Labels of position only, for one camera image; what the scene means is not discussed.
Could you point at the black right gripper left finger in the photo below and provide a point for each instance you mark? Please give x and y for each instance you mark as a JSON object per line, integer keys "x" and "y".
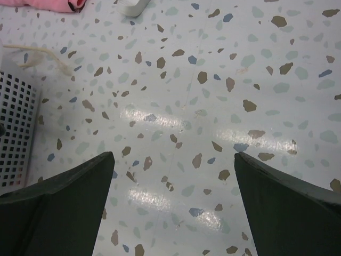
{"x": 60, "y": 215}

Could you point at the green shorts with drawstring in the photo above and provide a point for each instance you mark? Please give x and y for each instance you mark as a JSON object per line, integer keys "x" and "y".
{"x": 37, "y": 57}

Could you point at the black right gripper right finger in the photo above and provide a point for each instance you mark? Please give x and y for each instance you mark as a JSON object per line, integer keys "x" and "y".
{"x": 286, "y": 215}

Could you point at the pink folded shirt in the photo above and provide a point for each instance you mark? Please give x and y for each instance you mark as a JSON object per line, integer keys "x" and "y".
{"x": 61, "y": 6}

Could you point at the white perforated laundry basket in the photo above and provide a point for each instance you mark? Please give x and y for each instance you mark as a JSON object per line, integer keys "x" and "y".
{"x": 19, "y": 106}

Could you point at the white clothes rack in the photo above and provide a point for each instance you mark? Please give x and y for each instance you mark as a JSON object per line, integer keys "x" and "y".
{"x": 131, "y": 8}

